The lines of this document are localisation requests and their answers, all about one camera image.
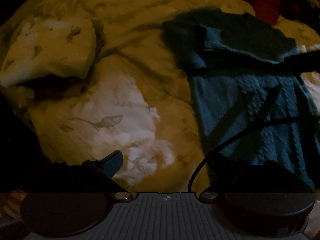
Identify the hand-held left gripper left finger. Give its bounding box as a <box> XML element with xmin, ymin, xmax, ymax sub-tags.
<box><xmin>49</xmin><ymin>150</ymin><xmax>134</xmax><ymax>202</ymax></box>

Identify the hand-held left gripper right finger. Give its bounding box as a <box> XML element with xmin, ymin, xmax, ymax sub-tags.
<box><xmin>199</xmin><ymin>149</ymin><xmax>313</xmax><ymax>203</ymax></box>

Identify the teal knitted sweater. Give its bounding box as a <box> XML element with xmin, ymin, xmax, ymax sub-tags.
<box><xmin>162</xmin><ymin>8</ymin><xmax>320</xmax><ymax>189</ymax></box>

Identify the cream floral bed cover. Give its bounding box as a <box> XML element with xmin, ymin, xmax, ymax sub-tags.
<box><xmin>0</xmin><ymin>0</ymin><xmax>320</xmax><ymax>230</ymax></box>

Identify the red orange printed blanket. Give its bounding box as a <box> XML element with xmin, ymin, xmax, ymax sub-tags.
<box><xmin>212</xmin><ymin>0</ymin><xmax>320</xmax><ymax>27</ymax></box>

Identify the cream floral pillow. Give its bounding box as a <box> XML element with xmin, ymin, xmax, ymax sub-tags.
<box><xmin>0</xmin><ymin>19</ymin><xmax>100</xmax><ymax>88</ymax></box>

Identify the black cable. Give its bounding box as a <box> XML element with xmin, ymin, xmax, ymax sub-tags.
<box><xmin>187</xmin><ymin>89</ymin><xmax>320</xmax><ymax>192</ymax></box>

